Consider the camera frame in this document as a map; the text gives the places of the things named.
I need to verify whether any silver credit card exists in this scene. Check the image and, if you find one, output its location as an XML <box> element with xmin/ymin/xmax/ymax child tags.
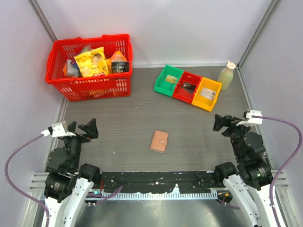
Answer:
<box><xmin>199</xmin><ymin>87</ymin><xmax>216</xmax><ymax>101</ymax></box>

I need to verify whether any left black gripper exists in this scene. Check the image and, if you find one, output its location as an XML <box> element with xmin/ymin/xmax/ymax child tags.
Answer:
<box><xmin>64</xmin><ymin>117</ymin><xmax>98</xmax><ymax>170</ymax></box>

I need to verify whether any gold credit card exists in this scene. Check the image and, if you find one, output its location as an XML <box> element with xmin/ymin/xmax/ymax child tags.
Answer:
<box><xmin>165</xmin><ymin>75</ymin><xmax>178</xmax><ymax>84</ymax></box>

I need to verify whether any pink leather card holder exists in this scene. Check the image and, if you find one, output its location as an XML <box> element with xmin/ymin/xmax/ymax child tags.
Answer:
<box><xmin>150</xmin><ymin>131</ymin><xmax>168</xmax><ymax>153</ymax></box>

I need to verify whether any black round can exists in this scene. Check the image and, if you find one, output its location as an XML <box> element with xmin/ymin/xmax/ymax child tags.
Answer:
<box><xmin>111</xmin><ymin>61</ymin><xmax>130</xmax><ymax>73</ymax></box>

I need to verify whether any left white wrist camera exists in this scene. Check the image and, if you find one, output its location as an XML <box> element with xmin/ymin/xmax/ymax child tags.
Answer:
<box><xmin>41</xmin><ymin>121</ymin><xmax>76</xmax><ymax>138</ymax></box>

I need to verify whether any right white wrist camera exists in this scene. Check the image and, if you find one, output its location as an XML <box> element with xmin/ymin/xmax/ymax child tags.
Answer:
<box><xmin>236</xmin><ymin>109</ymin><xmax>263</xmax><ymax>127</ymax></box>

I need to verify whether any red plastic shopping basket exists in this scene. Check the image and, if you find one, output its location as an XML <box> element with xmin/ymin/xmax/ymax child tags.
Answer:
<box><xmin>45</xmin><ymin>34</ymin><xmax>133</xmax><ymax>102</ymax></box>

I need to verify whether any grey small box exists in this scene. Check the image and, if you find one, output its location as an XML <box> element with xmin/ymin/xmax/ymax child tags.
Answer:
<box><xmin>63</xmin><ymin>59</ymin><xmax>79</xmax><ymax>78</ymax></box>

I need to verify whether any green plastic bin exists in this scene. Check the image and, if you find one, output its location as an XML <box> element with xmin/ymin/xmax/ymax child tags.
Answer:
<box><xmin>154</xmin><ymin>65</ymin><xmax>184</xmax><ymax>97</ymax></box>

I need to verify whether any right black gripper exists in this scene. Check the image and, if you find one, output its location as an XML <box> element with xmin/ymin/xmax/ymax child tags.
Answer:
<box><xmin>213</xmin><ymin>113</ymin><xmax>253</xmax><ymax>160</ymax></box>

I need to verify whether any red plastic bin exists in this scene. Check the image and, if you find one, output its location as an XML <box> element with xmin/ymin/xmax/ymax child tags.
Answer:
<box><xmin>173</xmin><ymin>71</ymin><xmax>203</xmax><ymax>104</ymax></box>

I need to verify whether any white cable duct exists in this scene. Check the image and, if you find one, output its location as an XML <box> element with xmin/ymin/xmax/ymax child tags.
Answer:
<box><xmin>108</xmin><ymin>191</ymin><xmax>218</xmax><ymax>201</ymax></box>

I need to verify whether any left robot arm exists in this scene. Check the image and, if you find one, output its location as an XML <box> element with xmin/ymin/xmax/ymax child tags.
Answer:
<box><xmin>42</xmin><ymin>118</ymin><xmax>102</xmax><ymax>227</ymax></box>

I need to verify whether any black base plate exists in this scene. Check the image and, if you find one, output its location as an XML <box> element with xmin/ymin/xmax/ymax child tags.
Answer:
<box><xmin>102</xmin><ymin>171</ymin><xmax>224</xmax><ymax>194</ymax></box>

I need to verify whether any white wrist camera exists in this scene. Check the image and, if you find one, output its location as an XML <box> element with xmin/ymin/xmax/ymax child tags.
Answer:
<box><xmin>41</xmin><ymin>121</ymin><xmax>76</xmax><ymax>138</ymax></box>
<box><xmin>236</xmin><ymin>109</ymin><xmax>263</xmax><ymax>127</ymax></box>

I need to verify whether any yellow plastic bin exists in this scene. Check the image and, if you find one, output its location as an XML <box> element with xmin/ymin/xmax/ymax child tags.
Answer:
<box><xmin>192</xmin><ymin>77</ymin><xmax>222</xmax><ymax>112</ymax></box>

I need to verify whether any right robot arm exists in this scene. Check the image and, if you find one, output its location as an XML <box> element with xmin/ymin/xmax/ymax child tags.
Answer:
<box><xmin>213</xmin><ymin>110</ymin><xmax>285</xmax><ymax>227</ymax></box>

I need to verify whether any orange snack packet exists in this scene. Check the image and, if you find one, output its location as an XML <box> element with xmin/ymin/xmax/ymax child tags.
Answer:
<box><xmin>106</xmin><ymin>51</ymin><xmax>127</xmax><ymax>73</ymax></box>

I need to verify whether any green lotion bottle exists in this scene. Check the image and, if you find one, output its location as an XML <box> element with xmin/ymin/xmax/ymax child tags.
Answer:
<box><xmin>217</xmin><ymin>61</ymin><xmax>236</xmax><ymax>91</ymax></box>

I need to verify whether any yellow chips bag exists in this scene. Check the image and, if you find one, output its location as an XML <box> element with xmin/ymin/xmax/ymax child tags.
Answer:
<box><xmin>74</xmin><ymin>47</ymin><xmax>109</xmax><ymax>78</ymax></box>

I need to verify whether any black credit card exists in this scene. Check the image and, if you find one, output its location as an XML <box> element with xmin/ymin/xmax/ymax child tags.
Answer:
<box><xmin>181</xmin><ymin>82</ymin><xmax>196</xmax><ymax>93</ymax></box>

